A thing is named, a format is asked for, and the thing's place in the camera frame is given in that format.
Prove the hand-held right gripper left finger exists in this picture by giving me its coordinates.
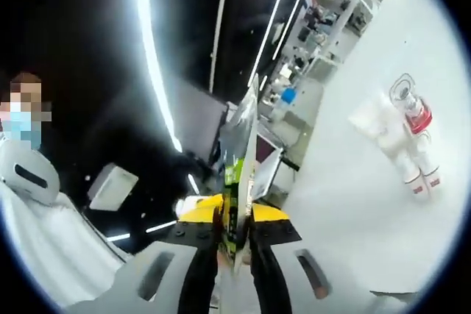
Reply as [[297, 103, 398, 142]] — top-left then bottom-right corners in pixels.
[[65, 193, 226, 314]]

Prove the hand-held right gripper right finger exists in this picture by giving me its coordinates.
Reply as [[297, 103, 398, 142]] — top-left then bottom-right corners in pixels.
[[249, 203, 372, 314]]

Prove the green black skincare sachet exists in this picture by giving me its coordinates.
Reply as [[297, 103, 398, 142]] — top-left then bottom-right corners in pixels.
[[218, 75, 261, 269]]

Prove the slim translucent skincare bottle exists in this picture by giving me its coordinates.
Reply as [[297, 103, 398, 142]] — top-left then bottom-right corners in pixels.
[[378, 122, 423, 196]]

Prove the white skincare tube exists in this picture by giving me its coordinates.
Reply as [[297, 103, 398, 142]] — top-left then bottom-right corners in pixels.
[[347, 95, 397, 146]]

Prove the white pump bottle red collar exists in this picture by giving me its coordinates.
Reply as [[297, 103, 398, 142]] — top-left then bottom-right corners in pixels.
[[389, 72, 443, 190]]

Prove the white side desk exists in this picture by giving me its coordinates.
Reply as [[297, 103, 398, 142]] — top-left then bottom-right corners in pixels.
[[252, 151, 286, 199]]

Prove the white ceiling unit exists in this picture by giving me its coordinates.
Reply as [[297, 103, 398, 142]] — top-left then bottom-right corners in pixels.
[[87, 164, 140, 212]]

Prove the blue bin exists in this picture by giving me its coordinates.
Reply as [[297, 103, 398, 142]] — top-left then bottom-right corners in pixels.
[[280, 87, 298, 104]]

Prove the white grey worn device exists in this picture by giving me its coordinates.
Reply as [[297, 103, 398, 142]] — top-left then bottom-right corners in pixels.
[[0, 140, 62, 207]]

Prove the row of white office desks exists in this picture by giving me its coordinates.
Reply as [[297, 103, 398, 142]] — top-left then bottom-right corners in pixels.
[[272, 0, 383, 116]]

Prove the curved ceiling light strip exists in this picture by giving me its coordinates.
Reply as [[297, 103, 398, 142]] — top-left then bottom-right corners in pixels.
[[133, 0, 185, 154]]

